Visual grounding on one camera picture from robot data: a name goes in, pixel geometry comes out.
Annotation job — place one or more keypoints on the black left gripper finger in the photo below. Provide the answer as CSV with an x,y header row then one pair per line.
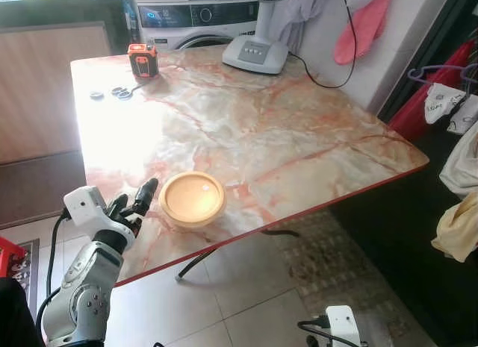
x,y
146,195
120,204

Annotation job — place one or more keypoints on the yellow round lidded bowl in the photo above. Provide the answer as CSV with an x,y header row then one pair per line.
x,y
192,199

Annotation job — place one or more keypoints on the black metal table leg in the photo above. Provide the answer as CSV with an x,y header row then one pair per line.
x,y
196,262
280,232

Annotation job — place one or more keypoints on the white garment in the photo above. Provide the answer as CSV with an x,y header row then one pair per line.
x,y
463,164

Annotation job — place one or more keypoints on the pale yellow cloth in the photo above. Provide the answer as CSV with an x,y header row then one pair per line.
x,y
457,227

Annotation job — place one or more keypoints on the single black round cap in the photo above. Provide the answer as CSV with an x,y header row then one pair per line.
x,y
97,95

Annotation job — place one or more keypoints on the white printed sock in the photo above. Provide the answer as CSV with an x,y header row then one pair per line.
x,y
442,102
464,114

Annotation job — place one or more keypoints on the orange black tape measure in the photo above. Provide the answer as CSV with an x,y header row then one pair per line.
x,y
143,62

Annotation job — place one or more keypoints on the wooden panel cabinet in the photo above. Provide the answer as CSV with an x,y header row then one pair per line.
x,y
45,93

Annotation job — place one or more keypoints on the red fabric bag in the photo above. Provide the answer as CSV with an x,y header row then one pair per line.
x,y
418,112

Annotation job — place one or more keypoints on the white standing fan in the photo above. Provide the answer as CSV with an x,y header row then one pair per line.
x,y
255,52

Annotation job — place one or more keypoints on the purple clothes hanger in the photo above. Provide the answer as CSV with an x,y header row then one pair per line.
x,y
441,69

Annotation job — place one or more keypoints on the white washing machine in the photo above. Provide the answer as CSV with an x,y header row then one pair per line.
x,y
187,19

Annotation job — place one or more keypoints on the patterned floor rug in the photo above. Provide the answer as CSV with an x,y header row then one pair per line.
x,y
328,269

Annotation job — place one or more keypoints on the grey hanging cloth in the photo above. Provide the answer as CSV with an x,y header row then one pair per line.
x,y
295,11

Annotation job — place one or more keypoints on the pink hanging cloth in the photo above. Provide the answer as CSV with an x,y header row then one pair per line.
x,y
358,30

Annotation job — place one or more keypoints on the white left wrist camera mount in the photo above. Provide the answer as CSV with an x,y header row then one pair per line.
x,y
86,207

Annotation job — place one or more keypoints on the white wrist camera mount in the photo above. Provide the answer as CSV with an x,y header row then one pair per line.
x,y
86,207
343,326

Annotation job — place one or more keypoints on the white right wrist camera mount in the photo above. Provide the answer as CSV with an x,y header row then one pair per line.
x,y
343,326

